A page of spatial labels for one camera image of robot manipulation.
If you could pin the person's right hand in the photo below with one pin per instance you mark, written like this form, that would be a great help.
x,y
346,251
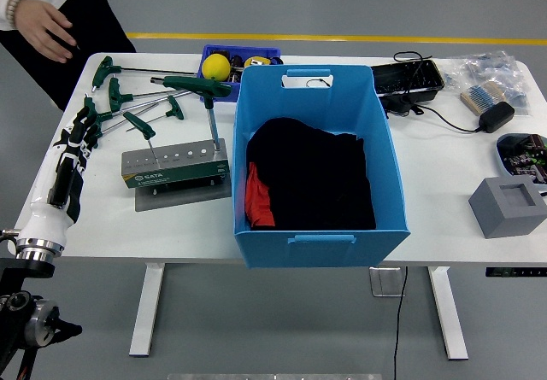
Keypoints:
x,y
42,25

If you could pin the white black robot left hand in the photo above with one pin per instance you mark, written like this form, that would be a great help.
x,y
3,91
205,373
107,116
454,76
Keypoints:
x,y
57,183

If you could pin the green metal wrench holder stand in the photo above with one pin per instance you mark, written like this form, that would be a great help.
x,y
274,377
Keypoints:
x,y
171,177

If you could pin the blue folding plastic box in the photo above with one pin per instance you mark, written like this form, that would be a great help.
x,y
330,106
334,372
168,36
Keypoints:
x,y
316,249

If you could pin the person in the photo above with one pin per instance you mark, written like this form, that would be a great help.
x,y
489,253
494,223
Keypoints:
x,y
92,21

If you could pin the white left table leg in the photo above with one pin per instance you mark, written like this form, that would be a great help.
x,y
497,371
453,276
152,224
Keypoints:
x,y
147,311

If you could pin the white table leg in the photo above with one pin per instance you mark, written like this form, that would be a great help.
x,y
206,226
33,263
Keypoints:
x,y
448,311
147,311

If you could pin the yellow lemon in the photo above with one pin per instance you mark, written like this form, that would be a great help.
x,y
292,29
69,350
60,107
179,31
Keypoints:
x,y
215,67

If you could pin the small blue parts bin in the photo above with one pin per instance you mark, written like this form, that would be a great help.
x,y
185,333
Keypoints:
x,y
213,91

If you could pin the dark brown small bottle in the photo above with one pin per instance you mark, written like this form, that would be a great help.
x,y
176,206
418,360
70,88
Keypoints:
x,y
237,69

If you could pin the red cloth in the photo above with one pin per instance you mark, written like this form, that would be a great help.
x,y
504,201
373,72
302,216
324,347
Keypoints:
x,y
258,200

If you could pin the yellow tape measure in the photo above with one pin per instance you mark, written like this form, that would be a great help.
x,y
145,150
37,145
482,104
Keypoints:
x,y
256,61

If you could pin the black cloth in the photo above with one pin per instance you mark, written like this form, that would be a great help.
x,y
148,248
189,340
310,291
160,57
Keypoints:
x,y
316,175

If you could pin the yellow floor tape line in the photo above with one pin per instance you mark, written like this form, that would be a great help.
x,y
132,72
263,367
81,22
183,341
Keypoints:
x,y
342,38

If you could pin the metal floor outlet plate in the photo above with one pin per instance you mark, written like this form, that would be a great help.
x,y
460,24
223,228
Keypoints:
x,y
384,282

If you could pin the black plastic tray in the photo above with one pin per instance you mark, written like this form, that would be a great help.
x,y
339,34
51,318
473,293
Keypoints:
x,y
406,79

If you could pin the white right table leg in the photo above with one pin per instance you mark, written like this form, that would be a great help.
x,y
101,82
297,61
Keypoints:
x,y
448,311

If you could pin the taped resistor strip bundle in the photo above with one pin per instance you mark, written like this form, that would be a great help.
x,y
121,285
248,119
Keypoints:
x,y
483,96

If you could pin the grey foam block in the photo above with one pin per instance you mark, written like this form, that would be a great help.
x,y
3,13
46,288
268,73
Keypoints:
x,y
495,215

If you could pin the black power adapter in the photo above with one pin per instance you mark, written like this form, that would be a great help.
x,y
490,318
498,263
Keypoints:
x,y
495,117

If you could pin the light blue tray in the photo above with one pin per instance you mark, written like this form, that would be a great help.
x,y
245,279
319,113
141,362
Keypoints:
x,y
501,158

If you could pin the clear bags of resistors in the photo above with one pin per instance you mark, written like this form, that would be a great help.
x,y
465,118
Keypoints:
x,y
491,66

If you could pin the black table control panel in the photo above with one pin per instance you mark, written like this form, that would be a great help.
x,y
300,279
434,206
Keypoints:
x,y
517,272

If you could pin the dark circuit board parts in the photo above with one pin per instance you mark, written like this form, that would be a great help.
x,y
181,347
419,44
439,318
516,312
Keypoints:
x,y
525,153

